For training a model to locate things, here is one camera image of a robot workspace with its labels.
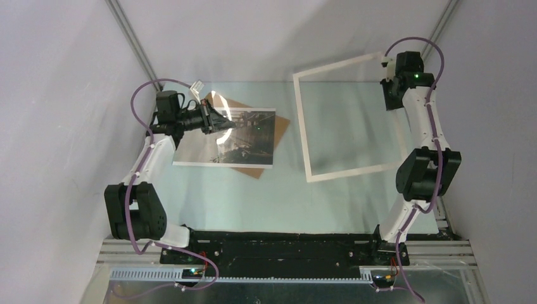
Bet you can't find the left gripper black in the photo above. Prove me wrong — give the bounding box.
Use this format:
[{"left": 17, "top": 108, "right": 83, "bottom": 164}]
[{"left": 175, "top": 99, "right": 236, "bottom": 136}]

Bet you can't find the clear plastic sheet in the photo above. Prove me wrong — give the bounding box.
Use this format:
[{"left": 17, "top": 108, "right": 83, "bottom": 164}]
[{"left": 206, "top": 91, "right": 236, "bottom": 145}]

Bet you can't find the white wooden picture frame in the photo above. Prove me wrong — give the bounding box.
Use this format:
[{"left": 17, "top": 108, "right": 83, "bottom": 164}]
[{"left": 293, "top": 52, "right": 408, "bottom": 183}]

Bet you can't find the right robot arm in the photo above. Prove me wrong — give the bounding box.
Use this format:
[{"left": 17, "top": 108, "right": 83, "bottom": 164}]
[{"left": 368, "top": 51, "right": 462, "bottom": 265}]

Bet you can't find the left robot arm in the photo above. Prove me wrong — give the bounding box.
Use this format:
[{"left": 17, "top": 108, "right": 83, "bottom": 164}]
[{"left": 104, "top": 91, "right": 236, "bottom": 264}]

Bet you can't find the black and white photo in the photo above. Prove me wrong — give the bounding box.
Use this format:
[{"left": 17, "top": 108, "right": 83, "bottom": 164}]
[{"left": 173, "top": 107, "right": 276, "bottom": 168}]

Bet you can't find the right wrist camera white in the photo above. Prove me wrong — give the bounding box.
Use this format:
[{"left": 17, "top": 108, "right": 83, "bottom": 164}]
[{"left": 381, "top": 56, "right": 396, "bottom": 82}]

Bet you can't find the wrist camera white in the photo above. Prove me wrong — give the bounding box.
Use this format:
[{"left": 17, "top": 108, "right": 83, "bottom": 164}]
[
  {"left": 381, "top": 56, "right": 396, "bottom": 82},
  {"left": 189, "top": 80, "right": 205, "bottom": 101}
]

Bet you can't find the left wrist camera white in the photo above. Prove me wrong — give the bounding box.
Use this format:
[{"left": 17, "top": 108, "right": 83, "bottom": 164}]
[{"left": 189, "top": 80, "right": 205, "bottom": 101}]

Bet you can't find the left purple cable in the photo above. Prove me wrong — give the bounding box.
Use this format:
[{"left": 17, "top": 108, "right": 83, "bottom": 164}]
[{"left": 123, "top": 78, "right": 220, "bottom": 292}]

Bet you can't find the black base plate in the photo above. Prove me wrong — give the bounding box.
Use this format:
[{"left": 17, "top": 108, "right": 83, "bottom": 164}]
[{"left": 160, "top": 230, "right": 410, "bottom": 280}]

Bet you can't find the white cable duct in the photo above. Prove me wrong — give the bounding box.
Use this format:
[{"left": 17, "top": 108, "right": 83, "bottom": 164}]
[{"left": 110, "top": 268, "right": 374, "bottom": 285}]

